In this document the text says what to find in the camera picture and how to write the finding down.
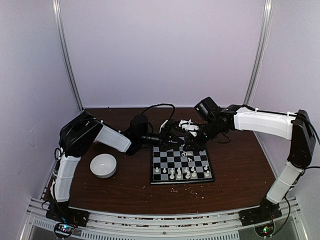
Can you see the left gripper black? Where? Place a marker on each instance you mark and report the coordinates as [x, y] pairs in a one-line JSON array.
[[166, 137]]

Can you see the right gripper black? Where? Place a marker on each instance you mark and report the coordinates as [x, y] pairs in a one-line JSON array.
[[197, 146]]

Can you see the white chess bishop piece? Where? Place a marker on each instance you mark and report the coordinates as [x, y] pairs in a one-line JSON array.
[[187, 176]]

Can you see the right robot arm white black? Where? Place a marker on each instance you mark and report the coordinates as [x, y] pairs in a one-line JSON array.
[[293, 126]]

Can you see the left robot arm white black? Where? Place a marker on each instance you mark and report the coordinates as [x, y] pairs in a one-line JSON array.
[[76, 137]]

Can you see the pile of white chess pieces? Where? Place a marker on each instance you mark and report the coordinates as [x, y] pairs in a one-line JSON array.
[[188, 155]]

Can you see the black grey chess board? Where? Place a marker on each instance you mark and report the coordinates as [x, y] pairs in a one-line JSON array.
[[172, 159]]

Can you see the white ceramic bowl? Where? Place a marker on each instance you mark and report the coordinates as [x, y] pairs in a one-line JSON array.
[[103, 166]]

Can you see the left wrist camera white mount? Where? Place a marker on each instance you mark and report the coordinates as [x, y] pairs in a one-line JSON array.
[[162, 126]]

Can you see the aluminium front rail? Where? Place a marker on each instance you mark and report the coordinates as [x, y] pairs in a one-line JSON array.
[[219, 225]]

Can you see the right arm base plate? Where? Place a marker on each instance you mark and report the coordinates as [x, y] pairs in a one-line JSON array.
[[258, 215]]

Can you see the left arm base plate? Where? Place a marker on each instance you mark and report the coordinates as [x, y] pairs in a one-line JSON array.
[[75, 217]]

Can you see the right aluminium frame post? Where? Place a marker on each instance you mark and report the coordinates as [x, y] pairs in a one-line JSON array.
[[260, 51]]

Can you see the aluminium frame post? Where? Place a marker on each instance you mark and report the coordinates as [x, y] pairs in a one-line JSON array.
[[260, 51], [65, 53]]

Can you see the left aluminium frame post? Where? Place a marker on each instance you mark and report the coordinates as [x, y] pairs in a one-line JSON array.
[[65, 53]]

